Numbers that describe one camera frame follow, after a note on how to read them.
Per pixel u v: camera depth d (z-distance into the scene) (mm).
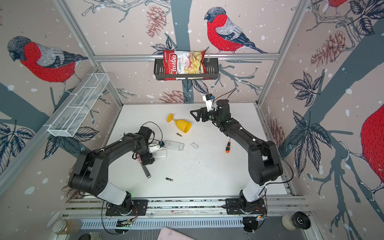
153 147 819
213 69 949
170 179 827
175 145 961
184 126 1024
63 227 606
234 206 742
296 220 609
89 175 445
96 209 748
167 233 650
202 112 761
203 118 762
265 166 462
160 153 910
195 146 962
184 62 876
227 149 936
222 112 682
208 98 759
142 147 701
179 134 1024
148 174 856
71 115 734
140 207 728
